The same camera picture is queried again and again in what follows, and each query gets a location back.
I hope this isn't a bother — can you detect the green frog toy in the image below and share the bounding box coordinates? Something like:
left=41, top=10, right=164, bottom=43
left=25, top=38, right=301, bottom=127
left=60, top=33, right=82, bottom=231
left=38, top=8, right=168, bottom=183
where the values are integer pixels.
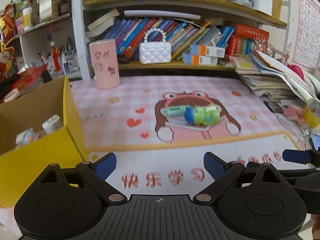
left=184, top=104, right=220, bottom=127

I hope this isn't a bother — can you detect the small red white box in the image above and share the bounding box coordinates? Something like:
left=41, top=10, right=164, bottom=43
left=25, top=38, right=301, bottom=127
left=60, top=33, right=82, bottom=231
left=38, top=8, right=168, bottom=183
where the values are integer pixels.
left=15, top=128, right=41, bottom=147

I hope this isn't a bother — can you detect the white power adapter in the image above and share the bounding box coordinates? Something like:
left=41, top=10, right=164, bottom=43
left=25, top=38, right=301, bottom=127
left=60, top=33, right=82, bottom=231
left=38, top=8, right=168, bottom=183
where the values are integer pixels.
left=42, top=115, right=63, bottom=134

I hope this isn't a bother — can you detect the person right hand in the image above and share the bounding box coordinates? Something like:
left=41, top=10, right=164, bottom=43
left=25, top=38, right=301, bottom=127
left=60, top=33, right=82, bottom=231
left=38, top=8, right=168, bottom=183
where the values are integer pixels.
left=311, top=215, right=320, bottom=240

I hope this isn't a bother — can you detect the yellow cardboard box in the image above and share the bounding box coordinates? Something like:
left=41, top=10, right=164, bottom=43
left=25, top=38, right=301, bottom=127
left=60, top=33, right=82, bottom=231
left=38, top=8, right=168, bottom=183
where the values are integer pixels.
left=1, top=77, right=87, bottom=209

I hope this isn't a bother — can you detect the pink checkered tablecloth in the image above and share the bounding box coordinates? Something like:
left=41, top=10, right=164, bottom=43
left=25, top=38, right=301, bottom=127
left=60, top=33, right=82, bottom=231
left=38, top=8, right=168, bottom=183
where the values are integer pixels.
left=1, top=76, right=305, bottom=230

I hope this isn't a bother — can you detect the yellow tape roll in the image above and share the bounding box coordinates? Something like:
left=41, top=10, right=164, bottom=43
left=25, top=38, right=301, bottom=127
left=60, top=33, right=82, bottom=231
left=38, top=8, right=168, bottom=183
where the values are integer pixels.
left=303, top=99, right=320, bottom=128

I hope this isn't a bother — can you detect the stack of magazines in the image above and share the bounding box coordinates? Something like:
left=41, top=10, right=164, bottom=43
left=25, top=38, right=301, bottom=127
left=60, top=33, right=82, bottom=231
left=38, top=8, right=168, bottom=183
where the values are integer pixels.
left=229, top=50, right=319, bottom=102

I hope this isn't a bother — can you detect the white tape roll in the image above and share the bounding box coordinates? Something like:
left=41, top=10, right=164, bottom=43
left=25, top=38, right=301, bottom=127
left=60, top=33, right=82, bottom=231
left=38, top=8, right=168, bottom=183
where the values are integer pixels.
left=3, top=88, right=20, bottom=102

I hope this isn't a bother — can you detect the pink sticker cylinder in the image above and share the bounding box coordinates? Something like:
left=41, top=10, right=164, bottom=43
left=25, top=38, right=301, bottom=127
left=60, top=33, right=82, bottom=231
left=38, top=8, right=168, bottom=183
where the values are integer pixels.
left=89, top=39, right=120, bottom=89

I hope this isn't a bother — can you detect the orange white medicine box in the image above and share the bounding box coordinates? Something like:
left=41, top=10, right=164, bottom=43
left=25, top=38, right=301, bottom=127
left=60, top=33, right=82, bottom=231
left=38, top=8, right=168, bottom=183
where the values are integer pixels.
left=189, top=44, right=225, bottom=58

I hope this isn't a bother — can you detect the white quilted pearl handbag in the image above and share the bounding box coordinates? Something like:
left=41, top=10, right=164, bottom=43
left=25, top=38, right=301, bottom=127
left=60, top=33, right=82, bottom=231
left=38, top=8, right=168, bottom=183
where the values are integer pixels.
left=139, top=28, right=171, bottom=64

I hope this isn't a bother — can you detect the white cubby shelf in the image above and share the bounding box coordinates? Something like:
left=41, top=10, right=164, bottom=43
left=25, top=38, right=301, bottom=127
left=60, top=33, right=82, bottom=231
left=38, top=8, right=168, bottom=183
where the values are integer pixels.
left=17, top=13, right=81, bottom=80

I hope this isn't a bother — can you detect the wooden bookshelf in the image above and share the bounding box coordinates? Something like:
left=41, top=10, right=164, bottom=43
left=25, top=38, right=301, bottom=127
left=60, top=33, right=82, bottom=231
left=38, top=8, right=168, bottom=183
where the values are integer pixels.
left=71, top=0, right=289, bottom=80

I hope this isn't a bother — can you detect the red fortune god decoration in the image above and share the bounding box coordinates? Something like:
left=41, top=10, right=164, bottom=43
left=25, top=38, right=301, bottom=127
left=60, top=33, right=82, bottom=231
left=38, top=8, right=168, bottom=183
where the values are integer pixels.
left=1, top=3, right=17, bottom=80

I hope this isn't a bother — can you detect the alphabet wall poster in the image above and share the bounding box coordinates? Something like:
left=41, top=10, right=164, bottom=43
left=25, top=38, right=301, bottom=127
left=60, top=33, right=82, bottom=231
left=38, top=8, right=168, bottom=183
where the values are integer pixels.
left=293, top=0, right=319, bottom=70

